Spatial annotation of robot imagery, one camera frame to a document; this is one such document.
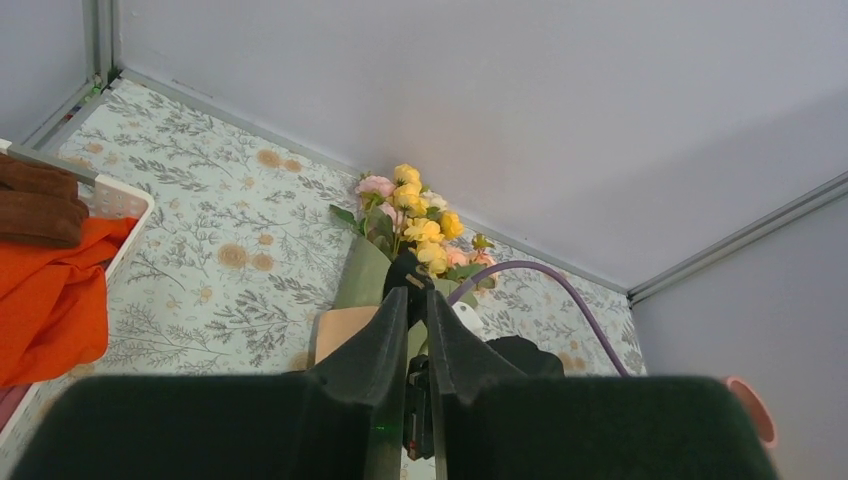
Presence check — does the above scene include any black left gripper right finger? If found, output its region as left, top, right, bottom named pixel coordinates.
left=427, top=292, right=777, bottom=479

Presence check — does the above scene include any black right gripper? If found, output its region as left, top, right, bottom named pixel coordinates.
left=405, top=335, right=566, bottom=462

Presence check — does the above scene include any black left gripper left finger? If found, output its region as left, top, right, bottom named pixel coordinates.
left=12, top=288, right=407, bottom=479

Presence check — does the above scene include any green peach wrapping paper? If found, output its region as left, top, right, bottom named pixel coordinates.
left=310, top=237, right=477, bottom=368

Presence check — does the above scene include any black ribbon gold lettering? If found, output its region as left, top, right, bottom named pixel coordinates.
left=383, top=249, right=436, bottom=329

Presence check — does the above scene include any yellow pink flower bunch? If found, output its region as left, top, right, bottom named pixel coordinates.
left=330, top=163, right=496, bottom=284

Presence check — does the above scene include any pink cylindrical vase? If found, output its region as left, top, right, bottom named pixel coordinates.
left=723, top=376, right=778, bottom=450

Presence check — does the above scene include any orange cloth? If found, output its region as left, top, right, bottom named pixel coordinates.
left=1, top=218, right=137, bottom=388

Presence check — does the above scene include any white plastic basket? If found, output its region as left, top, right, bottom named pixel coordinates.
left=1, top=139, right=155, bottom=452

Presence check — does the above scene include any brown cloth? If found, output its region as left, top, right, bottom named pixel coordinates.
left=1, top=154, right=89, bottom=249

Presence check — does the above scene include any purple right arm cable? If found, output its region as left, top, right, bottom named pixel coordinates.
left=447, top=260, right=631, bottom=379

